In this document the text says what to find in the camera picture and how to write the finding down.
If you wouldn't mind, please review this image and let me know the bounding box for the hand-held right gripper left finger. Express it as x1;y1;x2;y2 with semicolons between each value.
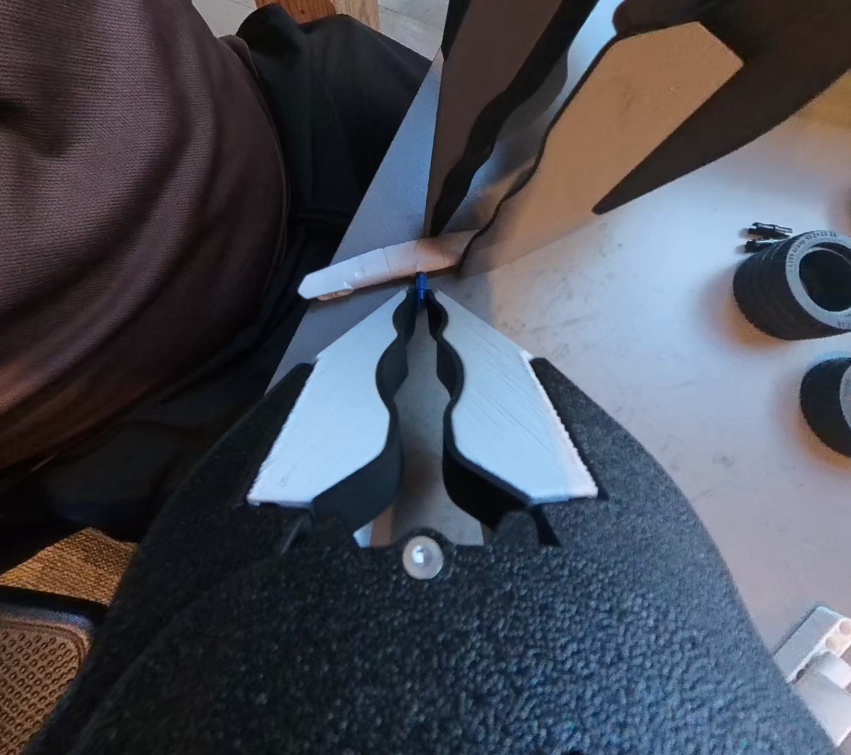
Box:
246;288;416;513

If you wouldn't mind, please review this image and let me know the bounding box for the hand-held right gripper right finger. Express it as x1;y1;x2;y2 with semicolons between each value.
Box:
427;289;601;518

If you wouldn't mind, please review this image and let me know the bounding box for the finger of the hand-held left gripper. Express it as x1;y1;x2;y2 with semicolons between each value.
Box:
460;20;744;275
424;0;586;237

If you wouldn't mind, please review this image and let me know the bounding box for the long white pointed panel piece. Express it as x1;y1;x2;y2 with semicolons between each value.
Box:
298;230;476;301

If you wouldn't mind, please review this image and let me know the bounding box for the grey desk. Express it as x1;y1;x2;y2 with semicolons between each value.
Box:
265;0;851;689

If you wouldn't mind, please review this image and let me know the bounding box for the person's black garment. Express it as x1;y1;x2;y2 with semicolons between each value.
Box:
0;4;433;556

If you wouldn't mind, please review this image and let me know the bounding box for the black rubber toy tyre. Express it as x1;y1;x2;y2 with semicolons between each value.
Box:
733;231;851;341
800;357;851;458

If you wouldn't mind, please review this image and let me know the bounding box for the person's brown-shirted torso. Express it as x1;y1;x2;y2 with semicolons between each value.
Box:
0;0;290;470

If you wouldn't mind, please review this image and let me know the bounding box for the white beam with cylinders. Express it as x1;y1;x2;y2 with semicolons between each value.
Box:
773;604;851;736

